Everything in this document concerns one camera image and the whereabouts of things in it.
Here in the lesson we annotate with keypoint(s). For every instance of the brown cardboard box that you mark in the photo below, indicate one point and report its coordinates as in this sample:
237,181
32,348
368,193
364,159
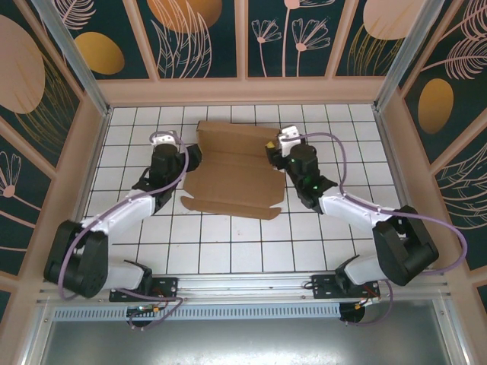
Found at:
236,175

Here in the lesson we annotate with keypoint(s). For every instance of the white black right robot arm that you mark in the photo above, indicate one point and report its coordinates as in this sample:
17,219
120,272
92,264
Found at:
350,209

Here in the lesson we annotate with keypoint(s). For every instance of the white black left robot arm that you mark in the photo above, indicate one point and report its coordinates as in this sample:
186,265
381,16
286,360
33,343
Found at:
125,213

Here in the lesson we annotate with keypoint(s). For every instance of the grey metal sheet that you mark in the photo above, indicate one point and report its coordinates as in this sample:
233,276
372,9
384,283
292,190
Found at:
247,342

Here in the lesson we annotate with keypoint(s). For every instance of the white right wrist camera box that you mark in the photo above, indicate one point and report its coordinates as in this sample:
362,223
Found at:
287,140

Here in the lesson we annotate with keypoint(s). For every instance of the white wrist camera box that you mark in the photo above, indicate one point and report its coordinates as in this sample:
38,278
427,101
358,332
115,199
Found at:
163,138
287,140

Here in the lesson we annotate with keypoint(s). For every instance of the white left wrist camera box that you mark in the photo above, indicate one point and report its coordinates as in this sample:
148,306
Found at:
163,138

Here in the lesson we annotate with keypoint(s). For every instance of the aluminium table side rail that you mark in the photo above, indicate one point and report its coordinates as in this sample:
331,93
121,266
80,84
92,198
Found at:
399,171
95,159

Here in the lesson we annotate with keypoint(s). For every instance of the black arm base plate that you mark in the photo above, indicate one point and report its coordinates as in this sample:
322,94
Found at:
323,285
167,287

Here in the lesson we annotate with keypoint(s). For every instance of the wall panel with pink flowers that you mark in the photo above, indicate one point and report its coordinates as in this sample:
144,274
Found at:
296,23

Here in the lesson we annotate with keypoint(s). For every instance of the wall panel orange circle leaves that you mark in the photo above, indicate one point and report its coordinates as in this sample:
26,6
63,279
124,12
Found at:
190,38

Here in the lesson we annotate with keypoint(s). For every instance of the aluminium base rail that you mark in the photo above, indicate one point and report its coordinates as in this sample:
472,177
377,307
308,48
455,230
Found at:
243,285

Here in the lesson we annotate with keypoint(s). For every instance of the aluminium corner post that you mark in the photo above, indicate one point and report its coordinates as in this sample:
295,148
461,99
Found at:
407,57
76,64

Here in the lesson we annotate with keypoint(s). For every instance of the wall panel pink flower outline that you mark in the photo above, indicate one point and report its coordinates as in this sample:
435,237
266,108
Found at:
19,197

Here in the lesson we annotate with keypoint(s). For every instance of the wall panel with gold oval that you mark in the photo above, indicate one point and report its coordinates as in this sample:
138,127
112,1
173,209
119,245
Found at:
114,23

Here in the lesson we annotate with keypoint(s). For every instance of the wall panel pink circle gold lines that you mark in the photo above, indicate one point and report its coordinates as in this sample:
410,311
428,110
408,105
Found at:
380,30

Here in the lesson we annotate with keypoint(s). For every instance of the wall panel pink leaf outlines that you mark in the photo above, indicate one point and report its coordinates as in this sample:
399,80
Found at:
468,197

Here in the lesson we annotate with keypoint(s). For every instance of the wall panel gold oval fern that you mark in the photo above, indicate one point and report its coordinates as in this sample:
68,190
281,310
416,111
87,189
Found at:
449,76

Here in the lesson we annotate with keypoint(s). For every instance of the wall panel large pink circle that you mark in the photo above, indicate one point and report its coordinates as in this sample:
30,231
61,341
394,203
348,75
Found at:
23,68

